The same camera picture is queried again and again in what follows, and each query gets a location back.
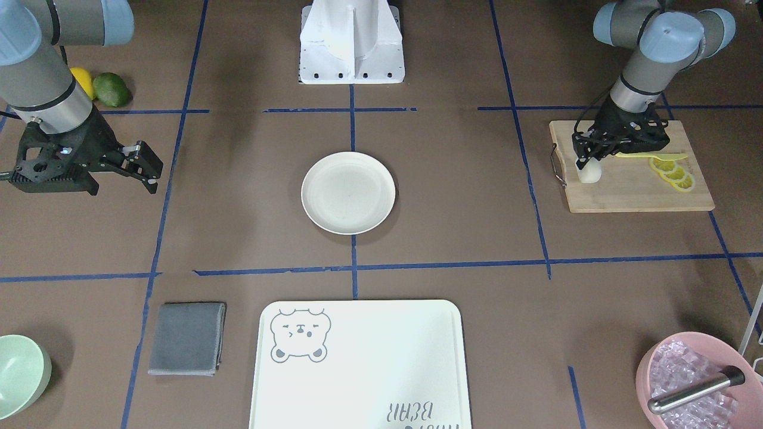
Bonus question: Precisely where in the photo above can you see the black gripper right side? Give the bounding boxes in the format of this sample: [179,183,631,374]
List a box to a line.
[8,108,163,195]

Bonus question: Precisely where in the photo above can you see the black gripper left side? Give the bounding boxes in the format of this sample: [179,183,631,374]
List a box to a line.
[572,95,670,170]

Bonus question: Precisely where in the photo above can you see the white steamed bun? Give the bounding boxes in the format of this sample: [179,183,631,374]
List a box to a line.
[577,158,603,184]

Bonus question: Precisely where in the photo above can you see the cream round plate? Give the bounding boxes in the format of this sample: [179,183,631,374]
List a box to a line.
[300,151,397,235]

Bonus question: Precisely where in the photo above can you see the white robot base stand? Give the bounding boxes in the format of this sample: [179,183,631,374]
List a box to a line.
[298,1,406,85]

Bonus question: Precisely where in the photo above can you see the white bear tray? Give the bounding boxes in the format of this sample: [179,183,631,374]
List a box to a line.
[249,299,473,428]

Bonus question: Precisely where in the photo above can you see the wooden cutting board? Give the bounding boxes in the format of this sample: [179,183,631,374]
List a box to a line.
[550,120,716,213]

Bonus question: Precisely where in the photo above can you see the yellow plastic knife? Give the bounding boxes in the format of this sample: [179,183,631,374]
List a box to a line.
[614,152,688,162]

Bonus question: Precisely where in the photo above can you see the lemon slice far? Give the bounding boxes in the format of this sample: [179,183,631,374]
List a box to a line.
[649,158,679,175]

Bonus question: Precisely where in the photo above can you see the lemon slice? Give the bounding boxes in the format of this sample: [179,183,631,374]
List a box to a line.
[671,173,697,192]
[649,158,679,175]
[657,166,688,183]

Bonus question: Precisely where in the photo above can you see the green avocado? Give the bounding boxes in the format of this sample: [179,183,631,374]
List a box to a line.
[93,71,132,108]

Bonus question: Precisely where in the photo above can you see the lemon slice middle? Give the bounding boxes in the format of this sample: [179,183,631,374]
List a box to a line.
[657,166,688,183]

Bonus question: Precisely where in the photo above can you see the lemon slice near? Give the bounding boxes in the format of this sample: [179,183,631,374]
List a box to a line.
[671,173,697,192]

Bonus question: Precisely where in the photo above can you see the yellow lemon back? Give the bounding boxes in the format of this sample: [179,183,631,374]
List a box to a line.
[69,66,97,101]

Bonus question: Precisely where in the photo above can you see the grey folded cloth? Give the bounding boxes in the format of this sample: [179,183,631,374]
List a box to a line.
[148,301,227,377]

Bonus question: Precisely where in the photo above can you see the clear ice cubes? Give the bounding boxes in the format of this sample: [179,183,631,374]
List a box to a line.
[650,340,739,428]

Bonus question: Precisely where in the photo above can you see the mint green bowl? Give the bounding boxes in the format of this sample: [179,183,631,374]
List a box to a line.
[1,334,52,420]

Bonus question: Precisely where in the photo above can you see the pink bowl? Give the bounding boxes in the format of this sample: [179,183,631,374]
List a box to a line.
[635,332,762,428]

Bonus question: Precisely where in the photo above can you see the steel scoop handle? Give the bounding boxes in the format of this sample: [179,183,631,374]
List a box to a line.
[647,365,746,415]

